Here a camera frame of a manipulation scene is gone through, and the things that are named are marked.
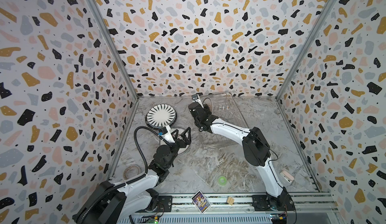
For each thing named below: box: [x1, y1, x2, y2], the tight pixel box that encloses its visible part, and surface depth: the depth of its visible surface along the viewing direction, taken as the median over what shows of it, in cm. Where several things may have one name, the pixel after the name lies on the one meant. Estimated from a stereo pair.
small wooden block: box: [227, 196, 235, 206], surface depth 76 cm
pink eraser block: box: [279, 170, 295, 183], surface depth 83 cm
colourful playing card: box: [190, 190, 212, 214], surface depth 75 cm
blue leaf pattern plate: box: [145, 103, 178, 130], surface depth 109 cm
